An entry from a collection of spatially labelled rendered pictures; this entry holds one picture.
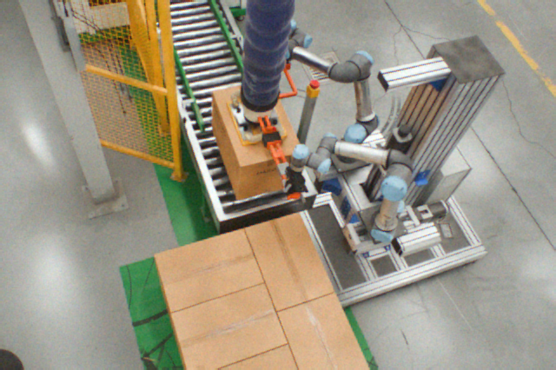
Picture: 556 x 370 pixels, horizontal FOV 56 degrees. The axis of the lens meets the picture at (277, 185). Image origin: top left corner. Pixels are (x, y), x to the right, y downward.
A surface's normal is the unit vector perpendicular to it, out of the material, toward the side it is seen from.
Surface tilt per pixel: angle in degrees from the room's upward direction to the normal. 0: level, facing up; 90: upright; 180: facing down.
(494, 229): 0
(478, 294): 0
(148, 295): 0
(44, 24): 90
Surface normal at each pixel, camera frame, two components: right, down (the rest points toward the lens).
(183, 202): 0.11, -0.52
